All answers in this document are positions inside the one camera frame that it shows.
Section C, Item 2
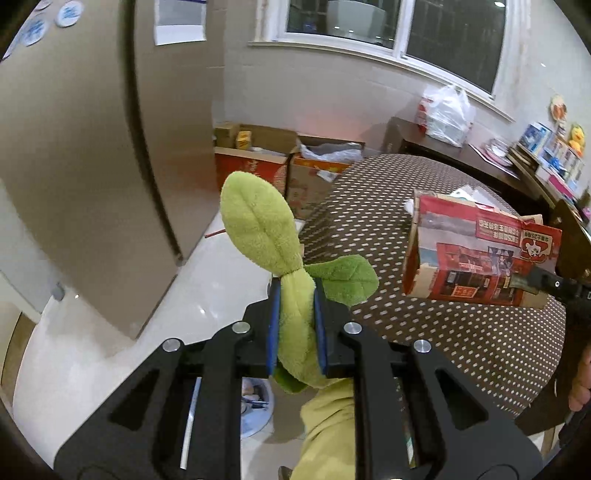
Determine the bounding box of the white paper notice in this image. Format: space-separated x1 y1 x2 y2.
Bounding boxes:
154 0 207 46

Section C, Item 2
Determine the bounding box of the round white blue magnet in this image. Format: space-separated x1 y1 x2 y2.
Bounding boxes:
21 21 49 47
54 0 79 27

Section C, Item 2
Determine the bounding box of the white framed window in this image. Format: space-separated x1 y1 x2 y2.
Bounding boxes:
249 0 515 121

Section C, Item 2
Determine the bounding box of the person's right hand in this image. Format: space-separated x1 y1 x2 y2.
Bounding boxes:
569 344 591 411

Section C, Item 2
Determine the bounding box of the orange cardboard box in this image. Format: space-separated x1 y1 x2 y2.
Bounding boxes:
286 152 352 220

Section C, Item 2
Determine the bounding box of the green plush leaf toy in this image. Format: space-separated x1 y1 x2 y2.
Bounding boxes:
220 171 380 394

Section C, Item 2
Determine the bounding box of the dark wooden chair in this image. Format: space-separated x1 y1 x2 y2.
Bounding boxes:
513 185 591 457

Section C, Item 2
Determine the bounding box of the white paper sheet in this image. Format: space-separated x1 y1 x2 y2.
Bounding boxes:
450 185 502 208

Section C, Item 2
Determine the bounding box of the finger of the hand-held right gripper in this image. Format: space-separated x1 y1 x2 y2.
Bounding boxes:
510 265 591 302

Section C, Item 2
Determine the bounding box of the grey plastic bag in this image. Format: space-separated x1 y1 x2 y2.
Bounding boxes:
298 142 365 162

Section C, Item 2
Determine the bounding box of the white plastic shopping bag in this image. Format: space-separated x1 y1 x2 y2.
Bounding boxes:
418 84 476 147

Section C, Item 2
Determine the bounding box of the row of books and boxes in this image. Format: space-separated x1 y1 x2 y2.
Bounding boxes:
517 122 583 200

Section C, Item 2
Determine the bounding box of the small plain cardboard box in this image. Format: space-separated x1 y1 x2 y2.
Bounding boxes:
213 122 241 148

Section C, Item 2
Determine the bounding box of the light blue trash bin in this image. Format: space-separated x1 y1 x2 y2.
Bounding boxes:
240 376 274 437

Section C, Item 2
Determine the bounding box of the brown polka dot tablecloth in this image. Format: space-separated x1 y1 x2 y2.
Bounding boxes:
295 153 568 418

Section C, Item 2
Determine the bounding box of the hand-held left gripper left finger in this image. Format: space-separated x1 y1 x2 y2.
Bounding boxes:
54 277 282 480

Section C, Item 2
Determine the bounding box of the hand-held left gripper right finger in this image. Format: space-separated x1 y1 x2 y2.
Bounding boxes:
314 288 544 480

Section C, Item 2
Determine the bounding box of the red printed carton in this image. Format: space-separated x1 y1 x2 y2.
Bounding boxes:
401 189 563 309

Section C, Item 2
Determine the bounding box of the dark wooden sideboard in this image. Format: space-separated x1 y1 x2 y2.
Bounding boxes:
384 116 555 208

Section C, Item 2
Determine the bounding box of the red cardboard box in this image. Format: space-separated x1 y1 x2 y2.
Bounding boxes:
215 147 289 213

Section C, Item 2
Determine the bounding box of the pink folder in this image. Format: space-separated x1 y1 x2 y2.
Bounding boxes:
480 138 513 164

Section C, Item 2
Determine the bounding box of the brown refrigerator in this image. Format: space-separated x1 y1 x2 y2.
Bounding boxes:
0 0 227 342

